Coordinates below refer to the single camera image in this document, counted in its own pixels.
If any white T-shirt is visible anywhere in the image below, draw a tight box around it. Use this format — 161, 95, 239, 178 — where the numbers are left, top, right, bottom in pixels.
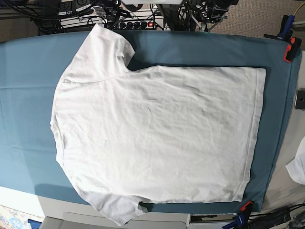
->
50, 25, 266, 222

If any teal table cloth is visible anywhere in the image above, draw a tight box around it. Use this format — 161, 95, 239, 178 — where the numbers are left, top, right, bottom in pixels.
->
0, 30, 302, 213

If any orange black clamp bottom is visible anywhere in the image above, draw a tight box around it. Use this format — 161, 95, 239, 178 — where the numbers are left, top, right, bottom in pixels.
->
240, 201, 254, 212

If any orange black clamp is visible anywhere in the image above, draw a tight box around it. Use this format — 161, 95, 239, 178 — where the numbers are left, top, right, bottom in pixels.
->
284, 37, 302, 62
240, 201, 254, 212

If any grey plastic bin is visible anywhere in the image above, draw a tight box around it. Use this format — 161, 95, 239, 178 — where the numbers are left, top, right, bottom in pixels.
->
40, 212, 188, 229

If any blue black clamp bottom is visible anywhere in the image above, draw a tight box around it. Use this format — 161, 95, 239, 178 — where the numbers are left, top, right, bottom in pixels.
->
222, 211, 251, 229

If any silver phone device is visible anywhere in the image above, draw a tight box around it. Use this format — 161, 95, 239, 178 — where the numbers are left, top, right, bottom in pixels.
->
295, 88, 305, 110

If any white cloth at right edge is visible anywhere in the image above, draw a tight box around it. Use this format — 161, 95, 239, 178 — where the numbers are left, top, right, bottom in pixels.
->
286, 138, 305, 185

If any orange black clamp top right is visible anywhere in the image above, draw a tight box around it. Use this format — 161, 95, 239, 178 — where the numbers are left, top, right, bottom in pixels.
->
284, 37, 302, 62

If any black power strip red switch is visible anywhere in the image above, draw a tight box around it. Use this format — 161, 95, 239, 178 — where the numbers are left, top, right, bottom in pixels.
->
112, 21, 156, 30

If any yellow cable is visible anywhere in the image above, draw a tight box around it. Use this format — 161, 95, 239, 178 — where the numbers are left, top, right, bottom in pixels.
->
294, 1, 305, 16

